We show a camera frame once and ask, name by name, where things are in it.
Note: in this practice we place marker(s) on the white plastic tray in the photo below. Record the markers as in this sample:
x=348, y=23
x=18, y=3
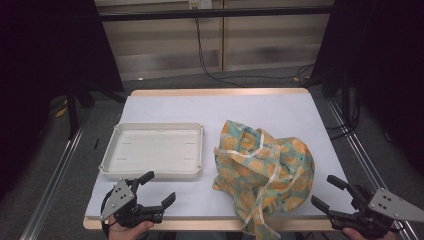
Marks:
x=153, y=150

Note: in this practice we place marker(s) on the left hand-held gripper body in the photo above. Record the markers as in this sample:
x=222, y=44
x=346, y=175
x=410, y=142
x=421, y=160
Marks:
x=120, y=200

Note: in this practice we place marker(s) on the person's right hand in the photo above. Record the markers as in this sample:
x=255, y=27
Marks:
x=355, y=235

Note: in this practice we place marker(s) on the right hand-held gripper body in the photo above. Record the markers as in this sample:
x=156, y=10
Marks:
x=386, y=206

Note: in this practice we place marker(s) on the black horizontal metal bar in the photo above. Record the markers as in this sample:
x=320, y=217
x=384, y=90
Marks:
x=216, y=13

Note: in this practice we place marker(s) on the dark curtain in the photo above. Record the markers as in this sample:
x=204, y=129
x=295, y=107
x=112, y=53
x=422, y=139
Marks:
x=40, y=66
x=383, y=66

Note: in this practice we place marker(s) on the aluminium floor rail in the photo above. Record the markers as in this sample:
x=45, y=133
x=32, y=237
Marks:
x=50, y=190
x=363, y=156

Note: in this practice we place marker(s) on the black metal stand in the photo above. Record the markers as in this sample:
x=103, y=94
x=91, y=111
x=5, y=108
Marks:
x=72, y=113

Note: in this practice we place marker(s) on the person's left hand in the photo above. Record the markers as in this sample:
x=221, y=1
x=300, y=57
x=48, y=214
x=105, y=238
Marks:
x=128, y=234

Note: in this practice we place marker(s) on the fruit print cloth bag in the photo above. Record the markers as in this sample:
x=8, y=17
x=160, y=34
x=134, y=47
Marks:
x=260, y=166

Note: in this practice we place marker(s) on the white wall socket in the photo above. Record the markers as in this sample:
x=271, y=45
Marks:
x=200, y=4

